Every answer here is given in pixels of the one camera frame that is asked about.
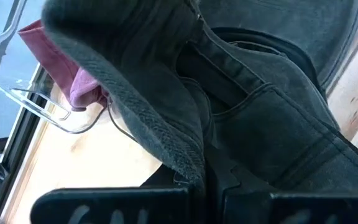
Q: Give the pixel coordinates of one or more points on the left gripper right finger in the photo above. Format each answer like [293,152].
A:
[306,208]

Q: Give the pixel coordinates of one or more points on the maroon fabric hat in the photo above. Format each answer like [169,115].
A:
[51,59]
[87,90]

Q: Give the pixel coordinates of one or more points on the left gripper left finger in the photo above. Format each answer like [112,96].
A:
[110,202]

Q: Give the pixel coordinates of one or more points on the dark green fabric hat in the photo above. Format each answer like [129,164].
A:
[259,124]
[275,15]

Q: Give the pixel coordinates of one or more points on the black aluminium table frame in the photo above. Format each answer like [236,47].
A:
[23,124]

